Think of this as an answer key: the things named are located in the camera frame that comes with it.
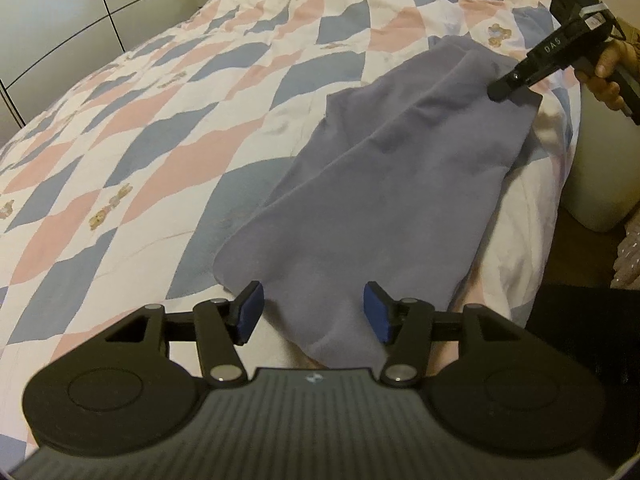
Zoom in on checkered teddy bear quilt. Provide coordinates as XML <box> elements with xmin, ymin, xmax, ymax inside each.
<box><xmin>1</xmin><ymin>0</ymin><xmax>552</xmax><ymax>470</ymax></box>

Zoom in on grey-purple shirt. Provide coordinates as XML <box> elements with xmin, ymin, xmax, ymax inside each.
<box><xmin>213</xmin><ymin>36</ymin><xmax>541</xmax><ymax>370</ymax></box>

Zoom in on person's right hand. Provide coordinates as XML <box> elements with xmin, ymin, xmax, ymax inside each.
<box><xmin>575</xmin><ymin>39</ymin><xmax>639</xmax><ymax>112</ymax></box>

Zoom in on white wardrobe doors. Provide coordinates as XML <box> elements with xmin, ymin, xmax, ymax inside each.
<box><xmin>1</xmin><ymin>0</ymin><xmax>196</xmax><ymax>141</ymax></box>

